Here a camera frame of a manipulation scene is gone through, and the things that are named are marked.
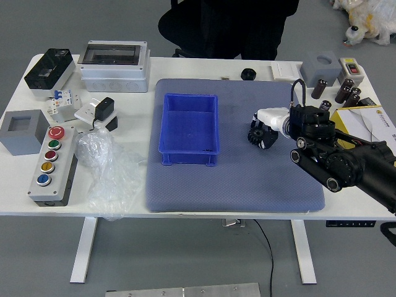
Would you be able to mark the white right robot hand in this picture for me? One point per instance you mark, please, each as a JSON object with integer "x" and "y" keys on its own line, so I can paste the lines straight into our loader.
{"x": 273, "y": 119}

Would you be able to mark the big black gear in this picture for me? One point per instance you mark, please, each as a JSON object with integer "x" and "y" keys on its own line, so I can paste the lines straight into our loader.
{"x": 254, "y": 137}

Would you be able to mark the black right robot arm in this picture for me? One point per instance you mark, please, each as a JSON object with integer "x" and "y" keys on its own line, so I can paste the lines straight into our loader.
{"x": 343, "y": 161}

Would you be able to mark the black round nut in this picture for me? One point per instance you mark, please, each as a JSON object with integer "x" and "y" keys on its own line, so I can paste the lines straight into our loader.
{"x": 248, "y": 75}

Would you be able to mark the grey box with round hole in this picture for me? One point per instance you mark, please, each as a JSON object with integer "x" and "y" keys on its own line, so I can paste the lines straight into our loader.
{"x": 318, "y": 69}

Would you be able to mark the blue plastic box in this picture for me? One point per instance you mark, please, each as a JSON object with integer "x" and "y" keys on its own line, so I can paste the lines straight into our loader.
{"x": 188, "y": 130}

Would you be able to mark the small black box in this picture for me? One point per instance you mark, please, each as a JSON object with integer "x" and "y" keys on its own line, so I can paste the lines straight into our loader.
{"x": 370, "y": 102}

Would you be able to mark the grey windowed distribution box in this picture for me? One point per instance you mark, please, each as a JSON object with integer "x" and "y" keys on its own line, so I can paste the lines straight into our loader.
{"x": 114, "y": 77}

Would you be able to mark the grey five-button control box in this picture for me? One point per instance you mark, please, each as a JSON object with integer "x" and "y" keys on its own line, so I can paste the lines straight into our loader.
{"x": 40, "y": 188}

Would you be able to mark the black capacitor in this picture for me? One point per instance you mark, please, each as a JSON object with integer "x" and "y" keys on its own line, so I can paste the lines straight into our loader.
{"x": 325, "y": 104}

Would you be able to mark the grey-blue quilted mat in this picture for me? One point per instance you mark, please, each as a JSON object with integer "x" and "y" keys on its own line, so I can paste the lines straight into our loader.
{"x": 241, "y": 185}

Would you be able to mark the yellow white carton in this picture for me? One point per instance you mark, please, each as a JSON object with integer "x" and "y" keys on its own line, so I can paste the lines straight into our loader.
{"x": 355, "y": 116}

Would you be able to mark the person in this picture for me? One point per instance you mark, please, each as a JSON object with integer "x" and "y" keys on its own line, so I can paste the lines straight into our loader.
{"x": 247, "y": 24}

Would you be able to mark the black table control panel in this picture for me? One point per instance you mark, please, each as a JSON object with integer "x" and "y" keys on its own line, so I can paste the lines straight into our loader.
{"x": 349, "y": 223}

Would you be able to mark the white yellow plush toy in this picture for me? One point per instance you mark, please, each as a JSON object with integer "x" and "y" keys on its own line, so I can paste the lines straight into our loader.
{"x": 365, "y": 18}

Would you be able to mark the white table leg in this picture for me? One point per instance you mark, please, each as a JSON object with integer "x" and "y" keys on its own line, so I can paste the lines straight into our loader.
{"x": 83, "y": 253}
{"x": 304, "y": 253}

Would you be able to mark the black office chair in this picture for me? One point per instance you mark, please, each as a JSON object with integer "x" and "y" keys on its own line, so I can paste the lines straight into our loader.
{"x": 168, "y": 24}

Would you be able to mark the black plug block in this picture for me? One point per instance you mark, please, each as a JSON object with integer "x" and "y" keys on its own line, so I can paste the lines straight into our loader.
{"x": 113, "y": 123}

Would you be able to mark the black power adapter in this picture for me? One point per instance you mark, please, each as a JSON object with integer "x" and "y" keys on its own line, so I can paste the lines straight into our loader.
{"x": 103, "y": 108}

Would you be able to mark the clear plastic bag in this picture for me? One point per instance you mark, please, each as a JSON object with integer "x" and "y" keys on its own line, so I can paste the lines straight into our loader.
{"x": 108, "y": 173}

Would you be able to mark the silver metal plate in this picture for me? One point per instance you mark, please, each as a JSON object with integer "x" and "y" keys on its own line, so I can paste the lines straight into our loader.
{"x": 185, "y": 292}

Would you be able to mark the small white plastic part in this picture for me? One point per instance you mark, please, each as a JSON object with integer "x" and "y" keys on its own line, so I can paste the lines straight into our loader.
{"x": 77, "y": 102}

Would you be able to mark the white circuit breaker blue levers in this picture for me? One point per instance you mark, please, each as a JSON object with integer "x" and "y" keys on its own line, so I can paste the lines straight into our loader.
{"x": 63, "y": 97}

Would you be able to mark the white breaker with orange mark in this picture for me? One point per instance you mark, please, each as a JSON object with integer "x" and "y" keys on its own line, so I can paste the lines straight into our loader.
{"x": 53, "y": 108}

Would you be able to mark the grey cube with square recess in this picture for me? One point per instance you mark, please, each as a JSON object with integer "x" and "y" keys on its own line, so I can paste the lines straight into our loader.
{"x": 18, "y": 142}

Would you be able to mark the white wall switch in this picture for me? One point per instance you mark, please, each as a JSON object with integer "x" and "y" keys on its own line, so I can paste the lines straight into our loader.
{"x": 284, "y": 71}

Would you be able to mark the grey switch box red button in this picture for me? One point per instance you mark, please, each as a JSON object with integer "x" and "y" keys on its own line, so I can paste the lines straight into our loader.
{"x": 352, "y": 69}

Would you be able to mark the metal bracket under table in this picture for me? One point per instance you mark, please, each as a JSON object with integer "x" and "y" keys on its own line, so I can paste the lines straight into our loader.
{"x": 232, "y": 222}

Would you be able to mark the white wall socket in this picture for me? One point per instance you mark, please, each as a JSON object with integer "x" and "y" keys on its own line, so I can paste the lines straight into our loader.
{"x": 85, "y": 113}

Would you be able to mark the black-lidded white enclosure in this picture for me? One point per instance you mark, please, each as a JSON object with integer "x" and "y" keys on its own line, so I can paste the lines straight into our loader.
{"x": 46, "y": 71}

